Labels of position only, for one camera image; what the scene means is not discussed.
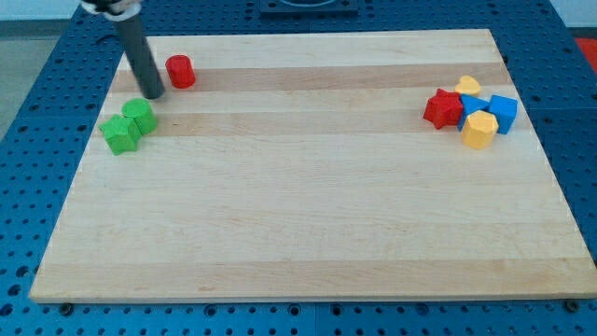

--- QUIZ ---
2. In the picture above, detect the white tool mount collar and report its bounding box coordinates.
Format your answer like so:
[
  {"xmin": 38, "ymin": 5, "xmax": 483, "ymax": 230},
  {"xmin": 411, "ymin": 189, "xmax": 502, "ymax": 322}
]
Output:
[{"xmin": 80, "ymin": 0, "xmax": 142, "ymax": 21}]

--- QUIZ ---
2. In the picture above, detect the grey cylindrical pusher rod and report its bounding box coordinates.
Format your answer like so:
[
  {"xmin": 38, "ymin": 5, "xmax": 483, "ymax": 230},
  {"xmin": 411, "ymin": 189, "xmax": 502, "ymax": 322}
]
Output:
[{"xmin": 114, "ymin": 14, "xmax": 165, "ymax": 100}]

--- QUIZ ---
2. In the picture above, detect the red cylinder block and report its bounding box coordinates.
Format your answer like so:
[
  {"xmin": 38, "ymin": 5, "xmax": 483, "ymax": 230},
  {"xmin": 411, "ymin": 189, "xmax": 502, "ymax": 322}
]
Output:
[{"xmin": 165, "ymin": 54, "xmax": 196, "ymax": 89}]

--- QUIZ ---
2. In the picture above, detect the green cylinder block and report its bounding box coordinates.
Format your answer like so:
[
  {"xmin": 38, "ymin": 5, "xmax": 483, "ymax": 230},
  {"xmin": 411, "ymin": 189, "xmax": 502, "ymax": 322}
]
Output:
[{"xmin": 121, "ymin": 98, "xmax": 158, "ymax": 134}]

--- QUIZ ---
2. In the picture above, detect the green star block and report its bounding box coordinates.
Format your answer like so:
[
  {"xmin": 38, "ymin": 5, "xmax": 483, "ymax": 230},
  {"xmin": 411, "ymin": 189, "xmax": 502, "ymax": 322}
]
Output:
[{"xmin": 99, "ymin": 115, "xmax": 141, "ymax": 156}]

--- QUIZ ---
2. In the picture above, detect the light wooden board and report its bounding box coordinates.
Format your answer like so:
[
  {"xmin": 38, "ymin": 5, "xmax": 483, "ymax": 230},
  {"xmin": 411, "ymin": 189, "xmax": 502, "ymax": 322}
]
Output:
[{"xmin": 30, "ymin": 29, "xmax": 596, "ymax": 303}]

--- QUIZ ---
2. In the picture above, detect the red star block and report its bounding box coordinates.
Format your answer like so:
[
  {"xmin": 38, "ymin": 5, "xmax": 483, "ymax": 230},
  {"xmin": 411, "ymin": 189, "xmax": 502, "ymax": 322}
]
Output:
[{"xmin": 423, "ymin": 89, "xmax": 464, "ymax": 129}]

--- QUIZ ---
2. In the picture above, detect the yellow heart block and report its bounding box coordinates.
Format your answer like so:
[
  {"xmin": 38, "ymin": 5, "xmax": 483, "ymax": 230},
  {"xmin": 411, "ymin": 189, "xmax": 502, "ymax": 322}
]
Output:
[{"xmin": 454, "ymin": 75, "xmax": 481, "ymax": 97}]

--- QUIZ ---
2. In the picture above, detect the blue triangle block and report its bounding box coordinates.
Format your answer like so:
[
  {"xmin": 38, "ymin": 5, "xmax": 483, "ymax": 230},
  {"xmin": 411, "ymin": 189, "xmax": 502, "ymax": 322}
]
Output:
[{"xmin": 457, "ymin": 94, "xmax": 489, "ymax": 132}]

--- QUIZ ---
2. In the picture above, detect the yellow hexagon block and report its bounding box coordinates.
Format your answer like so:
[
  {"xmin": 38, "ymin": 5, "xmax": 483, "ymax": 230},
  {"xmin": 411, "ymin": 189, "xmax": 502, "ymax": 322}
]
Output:
[{"xmin": 461, "ymin": 110, "xmax": 498, "ymax": 149}]

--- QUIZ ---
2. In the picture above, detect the blue cube block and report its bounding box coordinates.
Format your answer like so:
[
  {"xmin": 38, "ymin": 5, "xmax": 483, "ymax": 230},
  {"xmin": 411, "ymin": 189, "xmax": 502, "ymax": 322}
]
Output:
[{"xmin": 489, "ymin": 95, "xmax": 518, "ymax": 134}]

